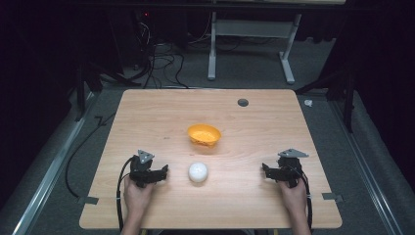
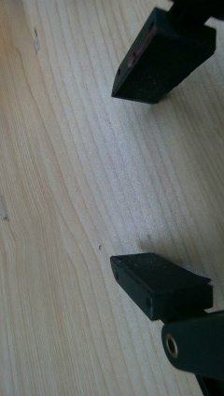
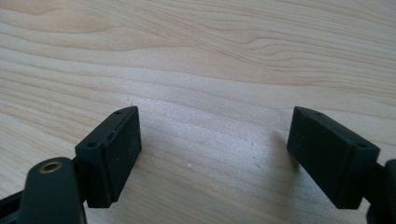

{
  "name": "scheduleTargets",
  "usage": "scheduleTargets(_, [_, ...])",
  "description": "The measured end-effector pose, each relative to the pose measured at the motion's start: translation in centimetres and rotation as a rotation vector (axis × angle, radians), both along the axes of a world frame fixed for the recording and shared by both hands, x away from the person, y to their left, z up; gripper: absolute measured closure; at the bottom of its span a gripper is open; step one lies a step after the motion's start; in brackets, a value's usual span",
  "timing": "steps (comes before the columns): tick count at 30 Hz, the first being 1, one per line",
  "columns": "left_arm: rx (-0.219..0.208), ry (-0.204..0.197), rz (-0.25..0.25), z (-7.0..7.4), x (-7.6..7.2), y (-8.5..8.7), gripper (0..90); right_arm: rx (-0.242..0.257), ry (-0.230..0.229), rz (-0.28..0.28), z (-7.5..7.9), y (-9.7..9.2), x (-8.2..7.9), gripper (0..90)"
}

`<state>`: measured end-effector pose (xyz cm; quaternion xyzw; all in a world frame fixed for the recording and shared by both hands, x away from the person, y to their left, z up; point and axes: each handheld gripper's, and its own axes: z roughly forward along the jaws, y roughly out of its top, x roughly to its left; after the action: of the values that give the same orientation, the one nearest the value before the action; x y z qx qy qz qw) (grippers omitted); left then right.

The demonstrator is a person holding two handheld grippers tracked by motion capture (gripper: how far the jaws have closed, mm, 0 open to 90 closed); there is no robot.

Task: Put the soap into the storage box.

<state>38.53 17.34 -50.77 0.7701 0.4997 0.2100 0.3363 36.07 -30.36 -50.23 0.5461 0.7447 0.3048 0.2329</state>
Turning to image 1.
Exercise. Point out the metal floor rail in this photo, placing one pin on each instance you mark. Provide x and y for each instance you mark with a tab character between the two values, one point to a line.
49	182
368	173

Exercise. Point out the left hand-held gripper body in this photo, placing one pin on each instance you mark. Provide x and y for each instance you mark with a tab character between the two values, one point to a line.
141	168

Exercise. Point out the person's right hand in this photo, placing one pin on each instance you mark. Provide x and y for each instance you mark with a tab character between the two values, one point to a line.
294	197

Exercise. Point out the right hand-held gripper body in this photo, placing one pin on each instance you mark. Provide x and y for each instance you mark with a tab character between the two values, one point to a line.
289	169

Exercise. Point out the person's left hand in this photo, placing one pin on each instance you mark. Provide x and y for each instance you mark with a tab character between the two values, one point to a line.
137	196

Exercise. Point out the orange bowl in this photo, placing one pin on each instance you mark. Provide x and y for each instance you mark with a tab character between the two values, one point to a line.
204	134

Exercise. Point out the black metal stand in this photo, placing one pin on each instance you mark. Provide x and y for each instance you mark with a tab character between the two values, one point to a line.
81	91
348	98

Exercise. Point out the grey table grommet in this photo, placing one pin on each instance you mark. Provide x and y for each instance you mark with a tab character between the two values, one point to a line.
243	102

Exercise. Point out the white ball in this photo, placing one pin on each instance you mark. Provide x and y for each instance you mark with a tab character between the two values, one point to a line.
198	172

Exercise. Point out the black computer tower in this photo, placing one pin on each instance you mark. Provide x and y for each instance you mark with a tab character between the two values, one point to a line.
133	39

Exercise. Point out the crumpled white paper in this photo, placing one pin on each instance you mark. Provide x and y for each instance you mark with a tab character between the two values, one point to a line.
308	103

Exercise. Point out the white desk frame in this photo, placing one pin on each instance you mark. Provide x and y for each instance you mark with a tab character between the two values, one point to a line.
251	28

